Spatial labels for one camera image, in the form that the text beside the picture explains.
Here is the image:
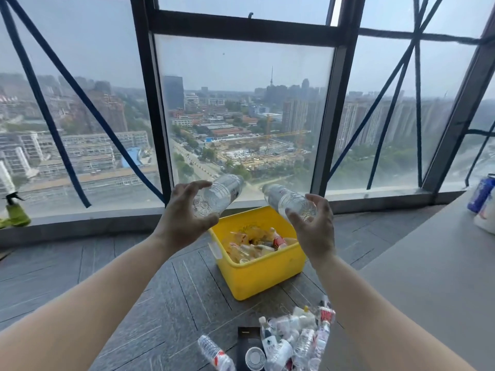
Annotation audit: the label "clear bottle with red label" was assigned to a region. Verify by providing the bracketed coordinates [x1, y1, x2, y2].
[197, 335, 237, 371]

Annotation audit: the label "person's right hand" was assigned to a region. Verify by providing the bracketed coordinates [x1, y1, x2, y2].
[285, 194, 336, 269]

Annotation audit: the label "person's left hand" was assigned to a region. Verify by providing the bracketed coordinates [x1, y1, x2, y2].
[153, 181, 220, 260]

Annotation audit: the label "person's left forearm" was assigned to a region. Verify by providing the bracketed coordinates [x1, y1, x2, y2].
[0, 236, 175, 371]

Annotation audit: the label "clear plastic water bottle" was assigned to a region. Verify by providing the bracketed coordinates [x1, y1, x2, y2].
[262, 184, 318, 223]
[192, 174, 245, 219]

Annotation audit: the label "heap of yellowish empty bottles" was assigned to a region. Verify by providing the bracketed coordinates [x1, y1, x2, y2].
[221, 227, 299, 265]

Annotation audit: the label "blue window tape strips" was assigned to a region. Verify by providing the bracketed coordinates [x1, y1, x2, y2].
[0, 0, 495, 209]

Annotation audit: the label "black cardboard box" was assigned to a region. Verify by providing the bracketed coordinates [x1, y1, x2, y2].
[236, 326, 268, 371]

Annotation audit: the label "white plastic container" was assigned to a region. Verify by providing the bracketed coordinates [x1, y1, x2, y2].
[473, 188, 495, 234]

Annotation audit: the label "blue drink can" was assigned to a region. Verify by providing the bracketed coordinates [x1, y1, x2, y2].
[466, 173, 495, 214]

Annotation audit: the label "person's right forearm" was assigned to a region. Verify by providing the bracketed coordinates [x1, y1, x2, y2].
[310, 254, 477, 371]

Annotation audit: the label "yellow plastic bin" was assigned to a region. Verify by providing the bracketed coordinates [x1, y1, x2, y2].
[208, 206, 308, 302]

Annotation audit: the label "pile of clear plastic bottles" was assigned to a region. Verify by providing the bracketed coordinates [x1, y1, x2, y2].
[258, 295, 336, 371]

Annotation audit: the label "green spray bottle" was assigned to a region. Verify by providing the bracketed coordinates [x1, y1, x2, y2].
[0, 192, 32, 230]

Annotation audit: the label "round metal tin can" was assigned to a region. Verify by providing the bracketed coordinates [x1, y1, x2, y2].
[245, 346, 267, 371]

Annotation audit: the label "black window frame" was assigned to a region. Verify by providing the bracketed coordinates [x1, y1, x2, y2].
[0, 0, 495, 244]

